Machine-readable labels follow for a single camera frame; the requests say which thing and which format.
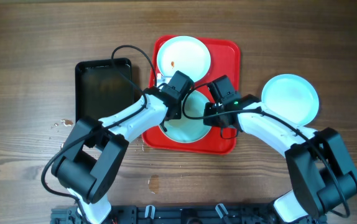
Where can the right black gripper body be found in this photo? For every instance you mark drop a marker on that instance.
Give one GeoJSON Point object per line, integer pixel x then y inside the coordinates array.
{"type": "Point", "coordinates": [216, 121]}

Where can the black water tray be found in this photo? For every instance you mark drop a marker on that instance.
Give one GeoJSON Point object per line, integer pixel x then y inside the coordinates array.
{"type": "Point", "coordinates": [102, 87]}

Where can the teal plate with stain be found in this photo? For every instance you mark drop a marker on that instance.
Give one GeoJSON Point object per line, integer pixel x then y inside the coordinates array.
{"type": "Point", "coordinates": [186, 130]}

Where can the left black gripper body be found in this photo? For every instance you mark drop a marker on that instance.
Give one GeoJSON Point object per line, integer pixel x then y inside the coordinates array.
{"type": "Point", "coordinates": [177, 114]}

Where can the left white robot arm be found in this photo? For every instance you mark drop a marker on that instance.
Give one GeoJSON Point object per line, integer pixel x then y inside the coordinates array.
{"type": "Point", "coordinates": [89, 161]}

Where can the red plastic tray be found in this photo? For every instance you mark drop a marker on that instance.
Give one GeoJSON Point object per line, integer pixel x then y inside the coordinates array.
{"type": "Point", "coordinates": [225, 60]}

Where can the white plate with stain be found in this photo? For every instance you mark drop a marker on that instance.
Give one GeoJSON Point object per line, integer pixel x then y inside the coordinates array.
{"type": "Point", "coordinates": [185, 54]}

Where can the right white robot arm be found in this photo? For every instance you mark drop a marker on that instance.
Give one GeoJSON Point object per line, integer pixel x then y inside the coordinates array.
{"type": "Point", "coordinates": [322, 173]}

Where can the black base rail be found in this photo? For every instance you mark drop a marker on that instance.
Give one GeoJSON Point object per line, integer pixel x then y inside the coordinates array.
{"type": "Point", "coordinates": [244, 214]}

